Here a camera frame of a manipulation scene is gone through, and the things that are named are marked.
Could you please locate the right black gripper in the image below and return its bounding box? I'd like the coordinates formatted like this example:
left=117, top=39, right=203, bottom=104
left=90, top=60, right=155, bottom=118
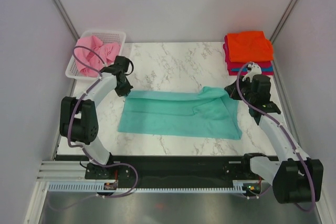
left=225, top=75, right=255, bottom=103

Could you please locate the teal t shirt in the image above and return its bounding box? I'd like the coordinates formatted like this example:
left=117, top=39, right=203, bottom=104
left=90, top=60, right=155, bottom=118
left=118, top=87, right=242, bottom=140

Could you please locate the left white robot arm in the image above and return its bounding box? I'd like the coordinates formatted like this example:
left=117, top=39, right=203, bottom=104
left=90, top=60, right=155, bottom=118
left=59, top=56, right=134, bottom=179

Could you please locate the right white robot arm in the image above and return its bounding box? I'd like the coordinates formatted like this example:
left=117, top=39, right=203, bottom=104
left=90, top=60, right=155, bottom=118
left=225, top=74, right=324, bottom=204

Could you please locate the bottom magenta folded t shirt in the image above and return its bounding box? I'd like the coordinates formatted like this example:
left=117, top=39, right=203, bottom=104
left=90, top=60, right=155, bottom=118
left=228, top=70, right=274, bottom=76

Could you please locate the blue folded t shirt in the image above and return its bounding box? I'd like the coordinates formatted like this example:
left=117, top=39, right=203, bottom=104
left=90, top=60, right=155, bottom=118
left=231, top=67, right=274, bottom=75

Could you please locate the pink t shirt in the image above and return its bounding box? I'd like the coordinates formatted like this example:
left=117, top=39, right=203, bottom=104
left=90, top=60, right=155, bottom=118
left=75, top=35, right=121, bottom=70

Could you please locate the orange folded t shirt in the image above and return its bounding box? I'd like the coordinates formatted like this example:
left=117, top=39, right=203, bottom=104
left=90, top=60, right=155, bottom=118
left=226, top=30, right=274, bottom=63

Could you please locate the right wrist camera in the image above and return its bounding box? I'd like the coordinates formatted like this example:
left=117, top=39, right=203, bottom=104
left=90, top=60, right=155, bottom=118
left=242, top=62, right=262, bottom=82

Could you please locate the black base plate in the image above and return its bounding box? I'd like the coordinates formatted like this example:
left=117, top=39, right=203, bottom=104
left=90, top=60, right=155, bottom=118
left=83, top=154, right=274, bottom=189

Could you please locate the white slotted cable duct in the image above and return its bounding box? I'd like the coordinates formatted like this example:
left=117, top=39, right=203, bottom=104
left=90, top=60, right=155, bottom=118
left=47, top=182, right=260, bottom=194

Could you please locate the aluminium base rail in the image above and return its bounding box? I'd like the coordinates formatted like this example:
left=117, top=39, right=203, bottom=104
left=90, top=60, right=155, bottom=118
left=35, top=159, right=323, bottom=183

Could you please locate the left aluminium frame post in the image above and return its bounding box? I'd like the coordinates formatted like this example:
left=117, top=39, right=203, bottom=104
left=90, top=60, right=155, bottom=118
left=52, top=0, right=79, bottom=42

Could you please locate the aluminium frame post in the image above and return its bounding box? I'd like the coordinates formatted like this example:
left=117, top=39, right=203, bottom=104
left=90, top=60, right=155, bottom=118
left=270, top=0, right=299, bottom=44
left=52, top=0, right=79, bottom=42

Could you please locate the right aluminium frame post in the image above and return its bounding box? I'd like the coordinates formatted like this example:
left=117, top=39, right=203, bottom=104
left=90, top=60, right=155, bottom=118
left=270, top=0, right=299, bottom=44

